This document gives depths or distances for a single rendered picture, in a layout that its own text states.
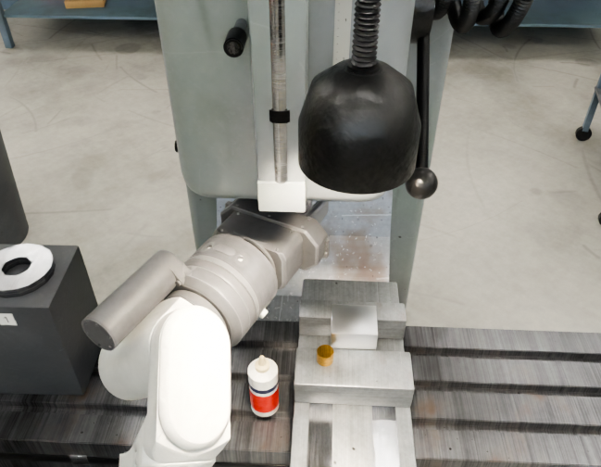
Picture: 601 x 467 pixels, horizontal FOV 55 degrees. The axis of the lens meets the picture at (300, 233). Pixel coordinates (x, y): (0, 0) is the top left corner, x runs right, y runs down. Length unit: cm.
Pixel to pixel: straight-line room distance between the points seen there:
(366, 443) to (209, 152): 41
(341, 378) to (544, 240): 207
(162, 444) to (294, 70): 29
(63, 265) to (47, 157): 252
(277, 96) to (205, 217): 74
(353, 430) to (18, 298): 45
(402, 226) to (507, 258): 146
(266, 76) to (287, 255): 20
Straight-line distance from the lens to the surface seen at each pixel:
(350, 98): 32
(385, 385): 75
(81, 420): 90
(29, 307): 80
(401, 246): 118
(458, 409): 89
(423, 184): 53
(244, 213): 61
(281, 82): 43
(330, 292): 90
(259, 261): 54
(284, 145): 46
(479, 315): 231
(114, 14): 448
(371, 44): 32
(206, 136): 51
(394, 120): 32
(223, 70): 48
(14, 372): 92
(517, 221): 280
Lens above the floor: 164
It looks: 40 degrees down
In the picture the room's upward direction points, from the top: straight up
